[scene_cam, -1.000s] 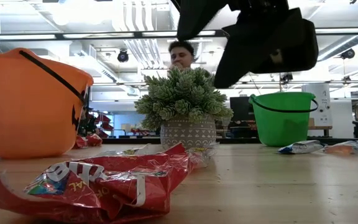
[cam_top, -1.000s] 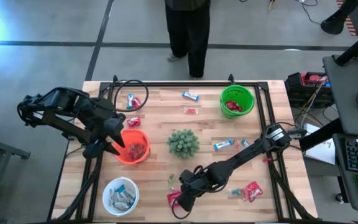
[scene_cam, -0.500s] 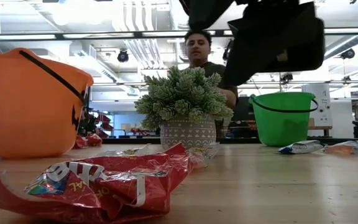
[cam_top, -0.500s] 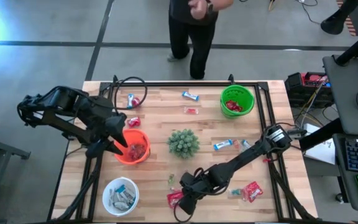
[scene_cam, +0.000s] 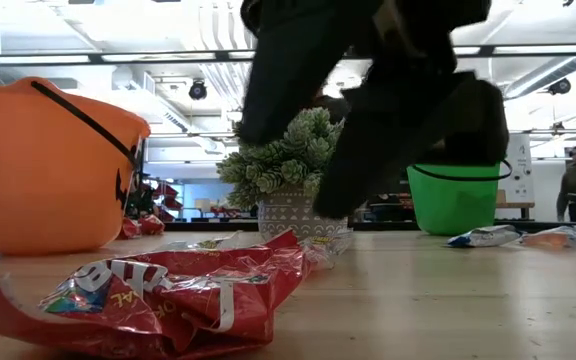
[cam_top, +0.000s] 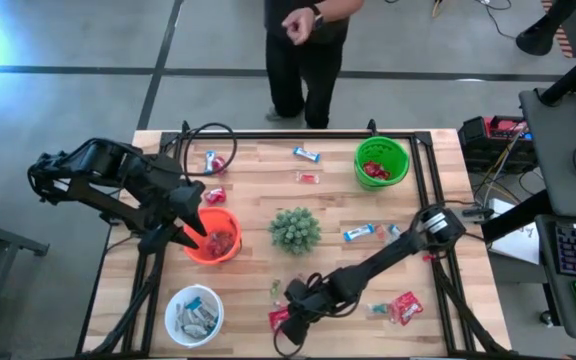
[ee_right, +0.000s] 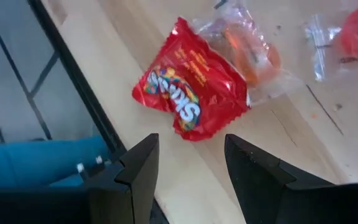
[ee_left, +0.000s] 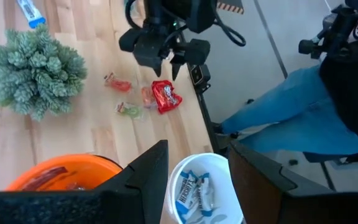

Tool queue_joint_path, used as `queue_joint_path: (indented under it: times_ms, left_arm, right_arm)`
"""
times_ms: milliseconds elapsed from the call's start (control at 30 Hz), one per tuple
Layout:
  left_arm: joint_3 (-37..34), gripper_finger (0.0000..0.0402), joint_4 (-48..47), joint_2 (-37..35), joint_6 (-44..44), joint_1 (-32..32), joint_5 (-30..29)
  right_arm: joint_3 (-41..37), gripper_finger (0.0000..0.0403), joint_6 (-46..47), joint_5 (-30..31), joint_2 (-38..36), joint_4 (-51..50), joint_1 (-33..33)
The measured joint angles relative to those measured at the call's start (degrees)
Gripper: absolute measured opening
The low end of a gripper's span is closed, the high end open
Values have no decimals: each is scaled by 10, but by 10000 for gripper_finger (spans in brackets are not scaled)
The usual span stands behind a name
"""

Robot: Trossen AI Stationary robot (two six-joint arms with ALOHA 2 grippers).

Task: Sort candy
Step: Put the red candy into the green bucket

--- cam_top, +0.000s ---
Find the white paper sheet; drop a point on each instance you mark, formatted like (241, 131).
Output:
(518, 247)

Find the pink candy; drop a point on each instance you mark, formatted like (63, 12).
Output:
(279, 303)

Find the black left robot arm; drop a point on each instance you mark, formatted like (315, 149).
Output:
(93, 160)

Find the black stand foot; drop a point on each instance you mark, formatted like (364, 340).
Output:
(535, 40)

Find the artificial succulent in patterned pot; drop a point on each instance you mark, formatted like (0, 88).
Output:
(295, 231)

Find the person's hand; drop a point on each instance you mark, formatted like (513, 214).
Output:
(298, 25)

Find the black wristwatch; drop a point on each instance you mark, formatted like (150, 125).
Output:
(317, 17)

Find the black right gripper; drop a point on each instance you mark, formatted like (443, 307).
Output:
(313, 297)

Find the orange candy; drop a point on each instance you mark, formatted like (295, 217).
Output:
(381, 231)

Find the black and red power station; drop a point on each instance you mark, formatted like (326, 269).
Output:
(498, 131)

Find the grey desk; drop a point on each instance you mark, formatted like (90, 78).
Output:
(563, 310)
(553, 150)

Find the white plastic bucket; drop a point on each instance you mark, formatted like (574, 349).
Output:
(170, 320)

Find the black diagonal pole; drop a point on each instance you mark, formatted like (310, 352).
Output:
(573, 75)
(518, 216)

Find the orange pumpkin face bucket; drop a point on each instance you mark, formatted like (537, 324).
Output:
(228, 220)

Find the red Skittles candy pack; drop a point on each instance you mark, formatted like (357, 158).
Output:
(407, 307)
(378, 172)
(386, 175)
(368, 167)
(277, 319)
(219, 165)
(215, 196)

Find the green plastic bucket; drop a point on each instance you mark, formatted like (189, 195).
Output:
(393, 150)

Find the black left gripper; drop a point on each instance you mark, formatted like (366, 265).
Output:
(185, 197)

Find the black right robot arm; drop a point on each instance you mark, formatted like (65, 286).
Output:
(383, 257)

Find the orange striped rug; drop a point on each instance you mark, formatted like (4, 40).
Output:
(564, 45)

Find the red candy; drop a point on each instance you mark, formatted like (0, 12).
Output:
(224, 251)
(308, 178)

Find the person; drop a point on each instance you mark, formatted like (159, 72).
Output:
(298, 75)

